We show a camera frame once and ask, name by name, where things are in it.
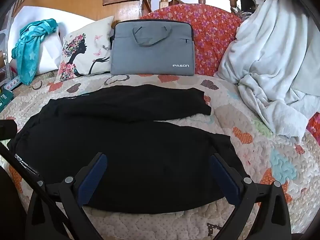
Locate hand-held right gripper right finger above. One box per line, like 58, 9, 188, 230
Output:
210, 152, 292, 240

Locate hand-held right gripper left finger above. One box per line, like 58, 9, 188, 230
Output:
26, 152, 108, 240

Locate black pants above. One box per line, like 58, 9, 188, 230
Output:
7, 85, 250, 214

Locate heart patterned quilt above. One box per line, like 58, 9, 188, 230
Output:
0, 70, 320, 240

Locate green box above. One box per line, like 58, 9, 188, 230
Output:
0, 86, 14, 112

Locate colourful flat box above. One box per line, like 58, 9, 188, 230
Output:
4, 76, 24, 92

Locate teal star towel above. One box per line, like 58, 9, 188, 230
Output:
12, 18, 59, 85

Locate white pillow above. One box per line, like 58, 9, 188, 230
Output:
7, 6, 97, 75

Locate printed silhouette pillow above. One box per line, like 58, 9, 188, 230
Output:
57, 16, 115, 82

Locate white blanket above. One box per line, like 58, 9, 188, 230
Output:
214, 0, 320, 138

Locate grey laptop bag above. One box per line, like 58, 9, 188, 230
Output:
110, 19, 195, 77

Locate wooden staircase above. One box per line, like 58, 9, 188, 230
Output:
12, 0, 150, 22

